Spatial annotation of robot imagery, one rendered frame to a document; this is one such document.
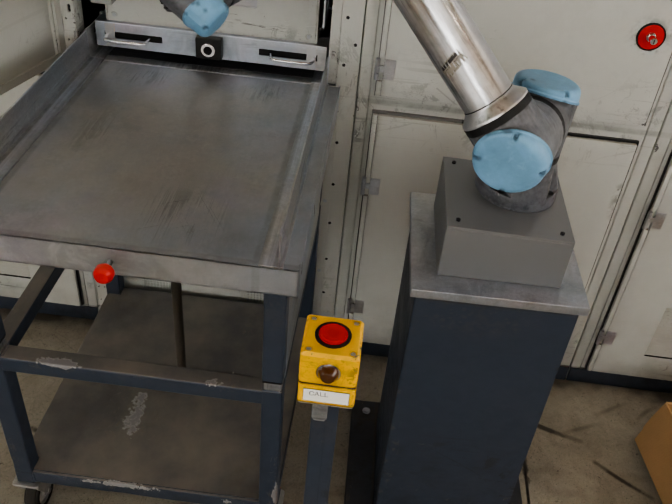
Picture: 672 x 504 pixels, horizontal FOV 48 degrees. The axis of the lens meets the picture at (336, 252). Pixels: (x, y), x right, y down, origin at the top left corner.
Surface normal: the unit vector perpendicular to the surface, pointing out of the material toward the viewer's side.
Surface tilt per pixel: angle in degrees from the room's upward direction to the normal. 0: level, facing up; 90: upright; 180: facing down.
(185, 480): 0
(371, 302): 90
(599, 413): 0
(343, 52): 90
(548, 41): 90
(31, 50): 90
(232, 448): 0
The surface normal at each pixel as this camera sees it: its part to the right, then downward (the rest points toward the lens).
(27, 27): 0.93, 0.28
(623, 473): 0.07, -0.79
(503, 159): -0.36, 0.64
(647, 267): -0.10, 0.61
